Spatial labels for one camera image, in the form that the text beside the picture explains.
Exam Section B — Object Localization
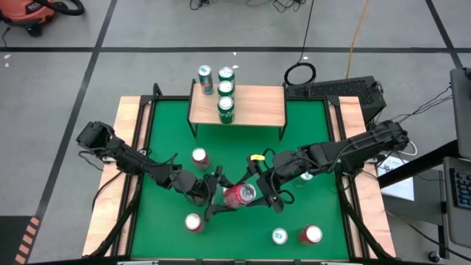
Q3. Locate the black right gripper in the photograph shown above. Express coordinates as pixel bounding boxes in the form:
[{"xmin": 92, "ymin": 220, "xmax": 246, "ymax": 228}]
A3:
[{"xmin": 235, "ymin": 161, "xmax": 286, "ymax": 214}]

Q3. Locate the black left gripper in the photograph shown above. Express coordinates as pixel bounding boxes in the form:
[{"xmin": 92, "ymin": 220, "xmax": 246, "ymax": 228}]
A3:
[{"xmin": 196, "ymin": 166, "xmax": 236, "ymax": 222}]

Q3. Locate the green Sprite soda can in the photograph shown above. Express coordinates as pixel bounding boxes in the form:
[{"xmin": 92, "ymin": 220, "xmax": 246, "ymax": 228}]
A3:
[
  {"xmin": 218, "ymin": 66, "xmax": 236, "ymax": 82},
  {"xmin": 217, "ymin": 95, "xmax": 236, "ymax": 125},
  {"xmin": 217, "ymin": 79, "xmax": 236, "ymax": 99}
]

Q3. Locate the silver blue energy drink can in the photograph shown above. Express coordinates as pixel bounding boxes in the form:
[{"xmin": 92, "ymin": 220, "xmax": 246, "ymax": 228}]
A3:
[
  {"xmin": 271, "ymin": 227, "xmax": 289, "ymax": 246},
  {"xmin": 197, "ymin": 64, "xmax": 215, "ymax": 96},
  {"xmin": 294, "ymin": 172, "xmax": 314, "ymax": 188}
]

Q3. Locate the green table mat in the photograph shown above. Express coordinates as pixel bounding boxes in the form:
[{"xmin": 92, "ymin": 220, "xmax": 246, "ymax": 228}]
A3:
[{"xmin": 130, "ymin": 99, "xmax": 350, "ymax": 261}]

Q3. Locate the white printed paper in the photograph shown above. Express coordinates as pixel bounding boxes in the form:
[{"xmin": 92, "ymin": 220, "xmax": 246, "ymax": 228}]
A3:
[{"xmin": 378, "ymin": 154, "xmax": 415, "ymax": 202}]

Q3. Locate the black metal beam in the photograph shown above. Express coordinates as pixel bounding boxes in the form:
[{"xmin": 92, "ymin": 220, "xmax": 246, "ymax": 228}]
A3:
[{"xmin": 378, "ymin": 141, "xmax": 471, "ymax": 189}]

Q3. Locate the black orange striped floor mat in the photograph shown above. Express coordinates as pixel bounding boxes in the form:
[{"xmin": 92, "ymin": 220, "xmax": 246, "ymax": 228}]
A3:
[{"xmin": 0, "ymin": 215, "xmax": 42, "ymax": 265}]

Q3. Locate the grey monitor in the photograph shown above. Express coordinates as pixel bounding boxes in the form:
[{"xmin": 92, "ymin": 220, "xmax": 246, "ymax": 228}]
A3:
[{"xmin": 449, "ymin": 67, "xmax": 471, "ymax": 160}]

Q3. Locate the orange shop vacuum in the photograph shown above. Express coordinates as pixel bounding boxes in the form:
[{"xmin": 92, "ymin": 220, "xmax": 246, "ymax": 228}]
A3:
[{"xmin": 0, "ymin": 0, "xmax": 86, "ymax": 38}]

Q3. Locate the wooden shelf with black frame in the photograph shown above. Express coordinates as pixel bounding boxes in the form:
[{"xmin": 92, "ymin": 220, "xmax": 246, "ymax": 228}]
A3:
[{"xmin": 187, "ymin": 79, "xmax": 288, "ymax": 141}]

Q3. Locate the black coiled cable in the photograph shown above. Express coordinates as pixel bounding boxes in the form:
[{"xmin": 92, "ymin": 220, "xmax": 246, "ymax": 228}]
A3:
[{"xmin": 283, "ymin": 0, "xmax": 318, "ymax": 87}]

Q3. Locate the yellow cable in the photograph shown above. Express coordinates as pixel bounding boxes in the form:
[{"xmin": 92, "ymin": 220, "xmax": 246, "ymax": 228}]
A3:
[{"xmin": 345, "ymin": 0, "xmax": 371, "ymax": 80}]

